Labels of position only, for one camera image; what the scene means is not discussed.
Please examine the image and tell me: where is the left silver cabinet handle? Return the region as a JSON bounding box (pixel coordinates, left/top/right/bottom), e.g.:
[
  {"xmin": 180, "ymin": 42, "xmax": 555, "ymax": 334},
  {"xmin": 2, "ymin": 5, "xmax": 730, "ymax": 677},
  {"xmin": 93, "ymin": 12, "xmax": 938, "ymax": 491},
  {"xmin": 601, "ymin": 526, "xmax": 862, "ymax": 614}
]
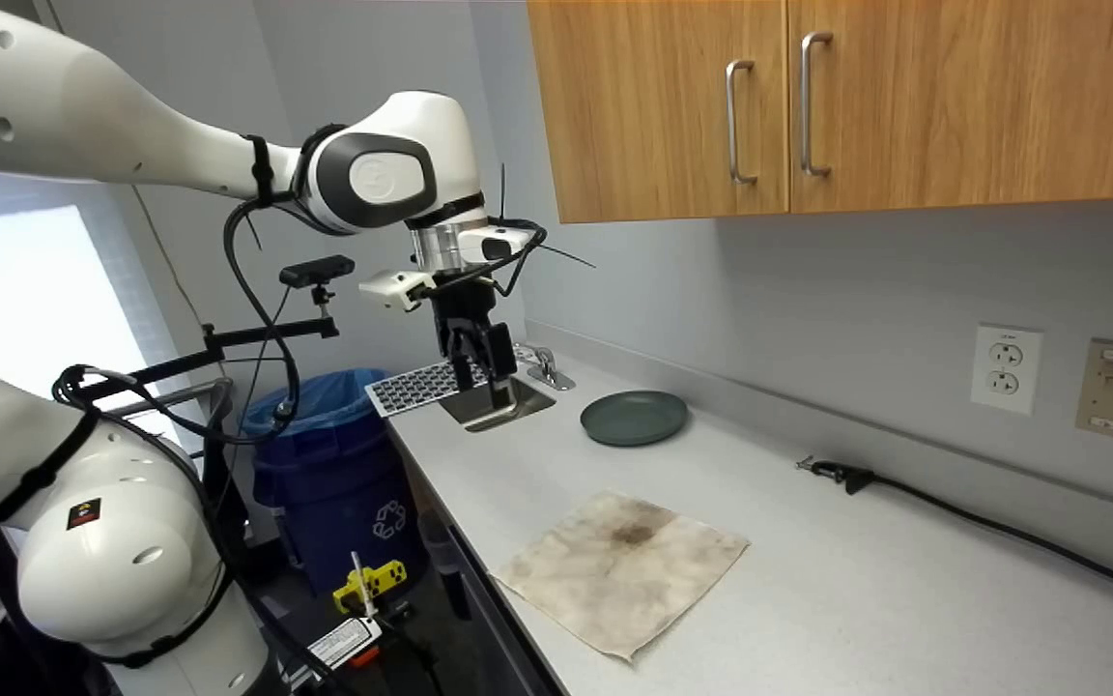
[{"xmin": 722, "ymin": 60, "xmax": 756, "ymax": 185}]

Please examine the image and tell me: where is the wooden wall cabinet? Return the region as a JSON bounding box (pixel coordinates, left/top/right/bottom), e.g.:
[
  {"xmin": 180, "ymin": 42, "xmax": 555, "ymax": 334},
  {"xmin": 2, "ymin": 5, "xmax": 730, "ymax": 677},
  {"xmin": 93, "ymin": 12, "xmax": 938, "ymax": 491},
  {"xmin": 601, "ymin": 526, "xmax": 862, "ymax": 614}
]
[{"xmin": 527, "ymin": 0, "xmax": 1113, "ymax": 225}]

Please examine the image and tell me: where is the dish drying rack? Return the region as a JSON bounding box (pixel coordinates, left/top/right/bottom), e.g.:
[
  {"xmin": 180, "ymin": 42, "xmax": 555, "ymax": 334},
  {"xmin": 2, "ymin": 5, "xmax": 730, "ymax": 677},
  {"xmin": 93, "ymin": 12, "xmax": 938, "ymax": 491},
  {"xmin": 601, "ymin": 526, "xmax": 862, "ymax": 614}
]
[{"xmin": 368, "ymin": 362, "xmax": 454, "ymax": 418}]

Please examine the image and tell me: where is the white power outlet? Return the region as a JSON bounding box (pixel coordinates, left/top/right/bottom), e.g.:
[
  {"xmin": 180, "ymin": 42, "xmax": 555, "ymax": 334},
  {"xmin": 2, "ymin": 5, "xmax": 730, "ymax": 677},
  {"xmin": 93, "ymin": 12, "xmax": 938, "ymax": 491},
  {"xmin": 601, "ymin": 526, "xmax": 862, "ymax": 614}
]
[{"xmin": 970, "ymin": 325, "xmax": 1044, "ymax": 415}]

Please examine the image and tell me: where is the stained beige towel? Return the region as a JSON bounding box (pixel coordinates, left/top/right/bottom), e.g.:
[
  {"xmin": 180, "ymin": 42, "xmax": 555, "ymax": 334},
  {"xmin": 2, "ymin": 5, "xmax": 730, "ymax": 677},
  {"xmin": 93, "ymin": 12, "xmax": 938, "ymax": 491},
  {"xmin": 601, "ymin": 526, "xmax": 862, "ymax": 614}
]
[{"xmin": 497, "ymin": 497, "xmax": 748, "ymax": 662}]

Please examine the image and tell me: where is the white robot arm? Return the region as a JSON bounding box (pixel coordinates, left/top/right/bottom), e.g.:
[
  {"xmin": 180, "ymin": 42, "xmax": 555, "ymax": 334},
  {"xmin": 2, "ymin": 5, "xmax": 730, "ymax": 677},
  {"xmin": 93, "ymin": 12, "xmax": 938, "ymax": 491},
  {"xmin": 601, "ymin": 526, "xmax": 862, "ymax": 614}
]
[{"xmin": 0, "ymin": 12, "xmax": 503, "ymax": 696}]

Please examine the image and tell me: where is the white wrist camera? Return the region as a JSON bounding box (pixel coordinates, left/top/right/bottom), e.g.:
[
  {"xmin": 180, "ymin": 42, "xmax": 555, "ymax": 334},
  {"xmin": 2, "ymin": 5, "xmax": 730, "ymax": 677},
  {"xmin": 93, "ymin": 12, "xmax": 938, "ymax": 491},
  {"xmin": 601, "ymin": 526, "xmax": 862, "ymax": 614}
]
[{"xmin": 363, "ymin": 271, "xmax": 436, "ymax": 312}]

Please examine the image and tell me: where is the black cable on counter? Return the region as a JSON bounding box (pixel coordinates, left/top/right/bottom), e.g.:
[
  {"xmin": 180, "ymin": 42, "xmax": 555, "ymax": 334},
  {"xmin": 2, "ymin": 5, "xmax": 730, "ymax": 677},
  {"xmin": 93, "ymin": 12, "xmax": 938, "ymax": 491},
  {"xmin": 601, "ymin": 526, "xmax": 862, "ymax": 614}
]
[{"xmin": 798, "ymin": 453, "xmax": 1113, "ymax": 605}]

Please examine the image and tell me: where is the yellow clamp tool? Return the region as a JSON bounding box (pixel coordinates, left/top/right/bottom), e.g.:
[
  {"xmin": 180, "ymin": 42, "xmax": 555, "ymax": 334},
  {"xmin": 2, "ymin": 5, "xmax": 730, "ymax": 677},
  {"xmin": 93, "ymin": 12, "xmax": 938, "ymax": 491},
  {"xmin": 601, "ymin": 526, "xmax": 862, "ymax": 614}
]
[{"xmin": 333, "ymin": 561, "xmax": 408, "ymax": 614}]

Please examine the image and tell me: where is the black camera on stand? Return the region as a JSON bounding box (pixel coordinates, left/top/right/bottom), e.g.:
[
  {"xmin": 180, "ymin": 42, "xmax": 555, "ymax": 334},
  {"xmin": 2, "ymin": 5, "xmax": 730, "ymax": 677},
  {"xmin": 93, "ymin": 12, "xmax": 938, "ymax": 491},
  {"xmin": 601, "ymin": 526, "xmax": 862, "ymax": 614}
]
[{"xmin": 205, "ymin": 254, "xmax": 354, "ymax": 351}]

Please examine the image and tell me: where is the dark green plate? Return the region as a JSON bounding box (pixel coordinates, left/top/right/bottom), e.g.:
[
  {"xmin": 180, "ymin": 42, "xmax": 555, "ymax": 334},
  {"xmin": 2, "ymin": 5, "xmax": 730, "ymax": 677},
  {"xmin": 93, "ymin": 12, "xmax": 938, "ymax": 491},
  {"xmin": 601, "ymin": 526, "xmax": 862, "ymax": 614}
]
[{"xmin": 578, "ymin": 392, "xmax": 688, "ymax": 448}]

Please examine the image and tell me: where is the silver cabinet handle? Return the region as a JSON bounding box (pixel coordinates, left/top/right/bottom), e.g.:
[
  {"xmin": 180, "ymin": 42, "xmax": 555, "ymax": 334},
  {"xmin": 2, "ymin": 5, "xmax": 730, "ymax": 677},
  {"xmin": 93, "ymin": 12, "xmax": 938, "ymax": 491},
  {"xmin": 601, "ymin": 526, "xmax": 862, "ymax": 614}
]
[
  {"xmin": 722, "ymin": 60, "xmax": 756, "ymax": 185},
  {"xmin": 795, "ymin": 33, "xmax": 835, "ymax": 179}
]

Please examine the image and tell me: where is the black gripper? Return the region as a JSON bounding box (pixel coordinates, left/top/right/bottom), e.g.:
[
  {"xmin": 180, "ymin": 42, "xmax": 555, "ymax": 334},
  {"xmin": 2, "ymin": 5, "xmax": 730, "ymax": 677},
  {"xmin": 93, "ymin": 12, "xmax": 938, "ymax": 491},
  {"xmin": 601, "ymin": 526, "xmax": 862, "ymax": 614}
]
[{"xmin": 433, "ymin": 276, "xmax": 519, "ymax": 396}]

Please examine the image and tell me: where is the blue recycling bin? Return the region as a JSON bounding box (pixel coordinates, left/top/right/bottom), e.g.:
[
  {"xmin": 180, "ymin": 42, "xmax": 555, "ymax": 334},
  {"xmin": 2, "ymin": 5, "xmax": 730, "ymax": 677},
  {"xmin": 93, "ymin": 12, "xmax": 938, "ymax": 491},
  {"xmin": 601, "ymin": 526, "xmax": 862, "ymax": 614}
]
[{"xmin": 243, "ymin": 369, "xmax": 429, "ymax": 597}]

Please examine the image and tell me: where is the right silver cabinet handle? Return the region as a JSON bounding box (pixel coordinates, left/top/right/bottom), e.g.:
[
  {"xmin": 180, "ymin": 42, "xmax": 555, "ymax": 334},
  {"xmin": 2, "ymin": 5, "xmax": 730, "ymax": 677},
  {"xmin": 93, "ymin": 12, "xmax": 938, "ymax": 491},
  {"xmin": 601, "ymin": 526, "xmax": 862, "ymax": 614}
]
[{"xmin": 795, "ymin": 33, "xmax": 835, "ymax": 179}]

